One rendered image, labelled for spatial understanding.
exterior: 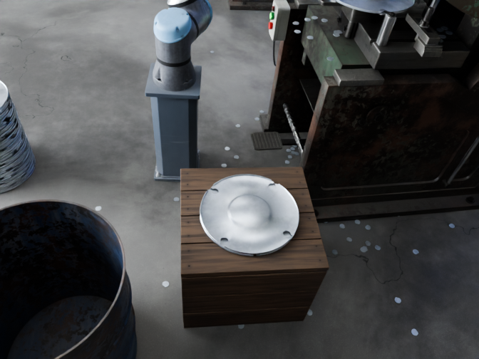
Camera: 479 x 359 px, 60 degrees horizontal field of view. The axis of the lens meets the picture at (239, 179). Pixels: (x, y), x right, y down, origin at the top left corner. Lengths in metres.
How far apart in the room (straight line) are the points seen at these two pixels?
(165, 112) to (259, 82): 0.92
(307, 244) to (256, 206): 0.18
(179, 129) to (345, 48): 0.64
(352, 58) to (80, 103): 1.35
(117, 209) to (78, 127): 0.53
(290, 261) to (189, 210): 0.32
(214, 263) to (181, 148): 0.64
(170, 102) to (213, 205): 0.45
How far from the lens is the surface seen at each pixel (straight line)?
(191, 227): 1.19
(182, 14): 1.43
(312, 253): 1.18
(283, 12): 1.66
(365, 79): 1.31
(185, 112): 1.52
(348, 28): 1.47
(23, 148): 1.83
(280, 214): 1.23
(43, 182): 1.86
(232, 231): 1.17
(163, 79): 1.46
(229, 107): 2.14
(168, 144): 1.63
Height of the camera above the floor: 1.32
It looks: 48 degrees down
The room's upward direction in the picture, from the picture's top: 7 degrees clockwise
